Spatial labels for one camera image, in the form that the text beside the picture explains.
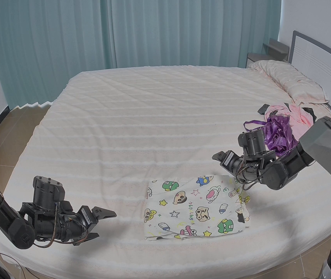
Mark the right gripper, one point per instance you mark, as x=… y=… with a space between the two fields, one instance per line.
x=231 y=161

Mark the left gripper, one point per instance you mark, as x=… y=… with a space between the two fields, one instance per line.
x=85 y=219

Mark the white printed pyjama top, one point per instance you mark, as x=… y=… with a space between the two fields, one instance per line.
x=194 y=208

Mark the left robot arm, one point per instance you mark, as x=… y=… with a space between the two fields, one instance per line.
x=14 y=222

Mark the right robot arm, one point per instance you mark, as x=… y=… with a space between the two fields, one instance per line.
x=322 y=147

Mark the bed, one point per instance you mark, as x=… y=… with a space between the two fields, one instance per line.
x=139 y=121

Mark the purple satin garment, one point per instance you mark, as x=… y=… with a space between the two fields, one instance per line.
x=279 y=135

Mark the pink garment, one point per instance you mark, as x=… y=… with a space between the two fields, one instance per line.
x=299 y=118

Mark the black garment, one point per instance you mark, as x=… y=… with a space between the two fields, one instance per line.
x=310 y=112

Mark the pale pink pillow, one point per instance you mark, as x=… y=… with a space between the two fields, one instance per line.
x=276 y=68
x=308 y=93

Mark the grey bedside table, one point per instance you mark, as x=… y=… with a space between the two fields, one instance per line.
x=273 y=49

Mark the blue-green curtain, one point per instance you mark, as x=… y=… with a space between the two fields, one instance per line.
x=52 y=39
x=188 y=25

